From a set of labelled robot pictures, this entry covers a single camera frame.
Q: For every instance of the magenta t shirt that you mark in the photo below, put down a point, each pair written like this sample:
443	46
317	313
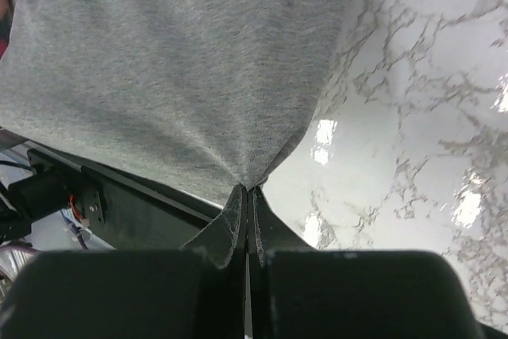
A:
5	24

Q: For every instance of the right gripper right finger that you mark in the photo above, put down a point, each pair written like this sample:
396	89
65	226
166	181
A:
283	293

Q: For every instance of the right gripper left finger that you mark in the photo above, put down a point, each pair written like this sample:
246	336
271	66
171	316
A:
218	280

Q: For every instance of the grey t shirt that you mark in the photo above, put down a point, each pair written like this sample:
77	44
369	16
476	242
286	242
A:
196	94

